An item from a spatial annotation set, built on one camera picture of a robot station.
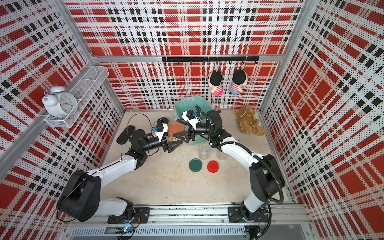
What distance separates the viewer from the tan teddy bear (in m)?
0.98

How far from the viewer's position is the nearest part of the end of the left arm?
655 mm

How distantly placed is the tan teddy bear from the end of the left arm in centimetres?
47

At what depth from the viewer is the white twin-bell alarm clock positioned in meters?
0.59

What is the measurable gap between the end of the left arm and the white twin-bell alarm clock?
1.12 feet
